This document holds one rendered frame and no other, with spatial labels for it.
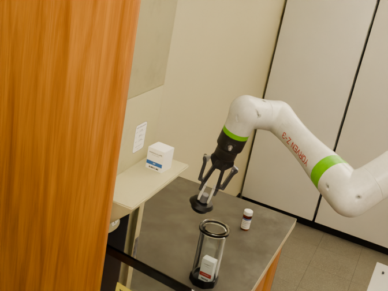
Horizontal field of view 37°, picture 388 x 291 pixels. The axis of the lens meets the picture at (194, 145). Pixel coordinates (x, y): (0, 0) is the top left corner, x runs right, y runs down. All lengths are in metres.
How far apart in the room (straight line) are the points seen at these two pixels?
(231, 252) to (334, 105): 2.22
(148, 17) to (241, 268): 1.18
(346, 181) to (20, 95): 0.89
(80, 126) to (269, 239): 1.42
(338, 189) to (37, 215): 0.80
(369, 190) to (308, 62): 2.74
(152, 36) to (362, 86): 2.99
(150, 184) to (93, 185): 0.23
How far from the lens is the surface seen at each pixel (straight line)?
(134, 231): 1.76
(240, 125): 1.86
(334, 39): 4.26
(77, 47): 1.19
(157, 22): 1.43
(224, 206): 2.65
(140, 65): 1.41
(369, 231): 4.61
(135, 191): 1.40
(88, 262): 1.35
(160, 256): 2.22
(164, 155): 1.49
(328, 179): 1.68
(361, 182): 1.65
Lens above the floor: 2.16
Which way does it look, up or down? 22 degrees down
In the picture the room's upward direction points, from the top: 11 degrees clockwise
